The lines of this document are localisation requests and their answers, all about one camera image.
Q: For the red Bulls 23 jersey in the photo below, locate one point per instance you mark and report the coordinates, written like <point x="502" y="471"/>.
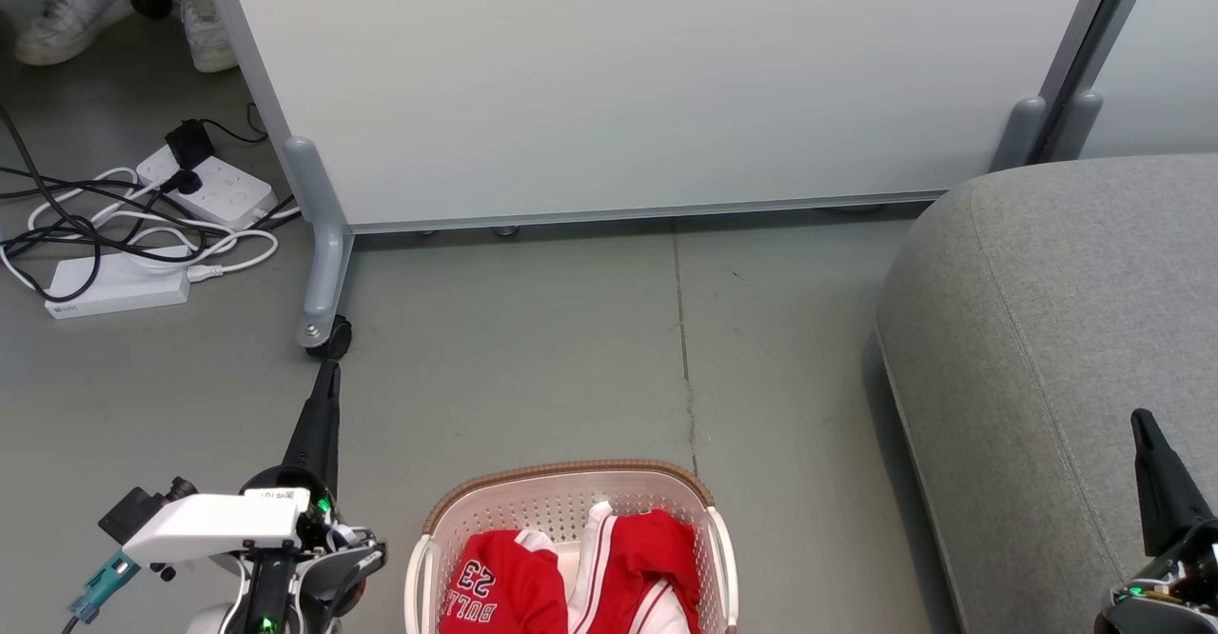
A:
<point x="514" y="591"/>

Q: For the large white partition panel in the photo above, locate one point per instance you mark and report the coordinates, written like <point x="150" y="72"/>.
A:
<point x="647" y="72"/>

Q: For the grey fabric sofa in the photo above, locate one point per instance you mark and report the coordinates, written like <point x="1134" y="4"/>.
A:
<point x="1056" y="348"/>

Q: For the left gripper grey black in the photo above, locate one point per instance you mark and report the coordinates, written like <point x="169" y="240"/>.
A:
<point x="328" y="567"/>

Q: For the white long power strip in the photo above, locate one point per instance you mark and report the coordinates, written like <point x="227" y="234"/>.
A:
<point x="114" y="287"/>

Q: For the white laundry basket brown rim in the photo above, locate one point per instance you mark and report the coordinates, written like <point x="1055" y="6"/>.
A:
<point x="495" y="505"/>

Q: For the black plug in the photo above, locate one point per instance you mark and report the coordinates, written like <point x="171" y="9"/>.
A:
<point x="183" y="182"/>

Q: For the narrow white partition panel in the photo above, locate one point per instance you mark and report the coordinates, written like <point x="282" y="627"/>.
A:
<point x="1166" y="53"/>

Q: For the white square power strip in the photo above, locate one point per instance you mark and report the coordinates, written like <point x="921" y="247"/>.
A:
<point x="228" y="191"/>

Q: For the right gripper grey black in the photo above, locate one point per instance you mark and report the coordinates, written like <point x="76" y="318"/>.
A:
<point x="1175" y="596"/>

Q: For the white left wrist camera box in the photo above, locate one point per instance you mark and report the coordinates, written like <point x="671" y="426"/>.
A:
<point x="209" y="525"/>

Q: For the black chair caster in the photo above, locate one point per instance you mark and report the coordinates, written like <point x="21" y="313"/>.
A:
<point x="152" y="2"/>

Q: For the white sneaker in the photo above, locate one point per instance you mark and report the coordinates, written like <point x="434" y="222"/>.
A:
<point x="205" y="29"/>
<point x="71" y="10"/>

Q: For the black caster wheel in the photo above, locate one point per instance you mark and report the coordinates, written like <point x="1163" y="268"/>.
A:
<point x="333" y="339"/>

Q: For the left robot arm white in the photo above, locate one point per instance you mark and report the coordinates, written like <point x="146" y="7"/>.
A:
<point x="214" y="623"/>

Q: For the red white striped garment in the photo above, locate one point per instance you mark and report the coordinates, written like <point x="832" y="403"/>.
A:
<point x="647" y="558"/>

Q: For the black power adapter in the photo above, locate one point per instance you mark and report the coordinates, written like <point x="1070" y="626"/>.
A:
<point x="190" y="144"/>

